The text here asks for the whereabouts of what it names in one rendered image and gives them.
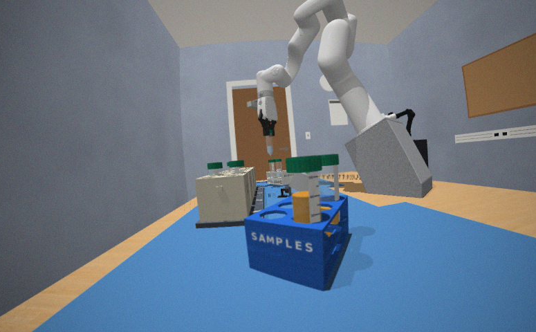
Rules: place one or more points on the white tube rack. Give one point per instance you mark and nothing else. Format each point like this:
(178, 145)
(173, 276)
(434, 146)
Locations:
(282, 180)

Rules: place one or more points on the blue table mat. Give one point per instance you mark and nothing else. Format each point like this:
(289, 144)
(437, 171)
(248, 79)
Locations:
(403, 268)

